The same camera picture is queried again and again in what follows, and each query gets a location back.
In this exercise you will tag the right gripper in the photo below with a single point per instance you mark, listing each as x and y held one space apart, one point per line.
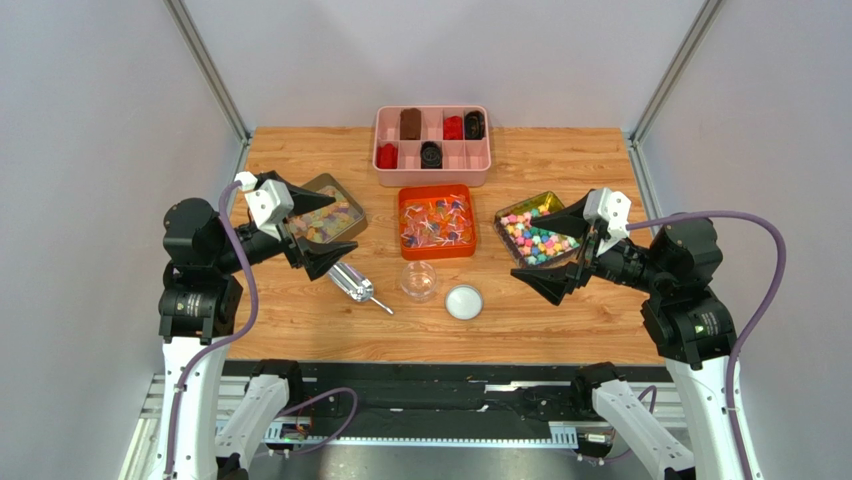
585 251

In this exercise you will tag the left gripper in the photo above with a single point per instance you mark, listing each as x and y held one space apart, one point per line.
317 256

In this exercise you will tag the green tin of star candies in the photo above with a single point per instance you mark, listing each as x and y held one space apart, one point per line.
531 246

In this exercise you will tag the bronze tin of gummy candies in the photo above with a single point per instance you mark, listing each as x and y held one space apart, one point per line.
343 220

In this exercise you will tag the silver metal scoop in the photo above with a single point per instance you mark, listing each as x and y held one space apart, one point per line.
357 286

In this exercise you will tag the orange tray of lollipops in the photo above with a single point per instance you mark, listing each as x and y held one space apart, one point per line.
436 222

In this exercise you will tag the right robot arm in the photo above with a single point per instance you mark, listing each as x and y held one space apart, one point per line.
693 331

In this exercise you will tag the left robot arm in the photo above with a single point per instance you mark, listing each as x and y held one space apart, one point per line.
212 252

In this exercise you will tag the red candy lower compartment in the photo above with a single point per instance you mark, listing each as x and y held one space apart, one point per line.
387 156

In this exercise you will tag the white jar lid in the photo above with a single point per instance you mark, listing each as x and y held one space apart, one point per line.
464 302

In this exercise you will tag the clear glass jar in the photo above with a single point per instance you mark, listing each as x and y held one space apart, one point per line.
419 281

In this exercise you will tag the black candy lower compartment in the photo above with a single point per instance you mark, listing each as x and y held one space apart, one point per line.
431 155

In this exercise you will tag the black candy compartment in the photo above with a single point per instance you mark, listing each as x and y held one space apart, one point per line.
431 155
474 124

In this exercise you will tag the pink divided organizer box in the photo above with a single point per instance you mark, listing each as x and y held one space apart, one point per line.
464 161

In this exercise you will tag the black candy upper compartment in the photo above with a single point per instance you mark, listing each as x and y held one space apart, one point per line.
474 124

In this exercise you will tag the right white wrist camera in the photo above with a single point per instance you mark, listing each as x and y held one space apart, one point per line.
612 208

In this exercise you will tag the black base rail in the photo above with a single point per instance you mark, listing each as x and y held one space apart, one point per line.
438 401

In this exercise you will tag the left aluminium frame post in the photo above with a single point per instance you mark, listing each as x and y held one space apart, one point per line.
192 37

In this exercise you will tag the aluminium frame post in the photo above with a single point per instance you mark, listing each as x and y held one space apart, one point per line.
192 37
705 17

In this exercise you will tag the right aluminium frame post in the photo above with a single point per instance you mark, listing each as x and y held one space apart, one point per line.
705 17

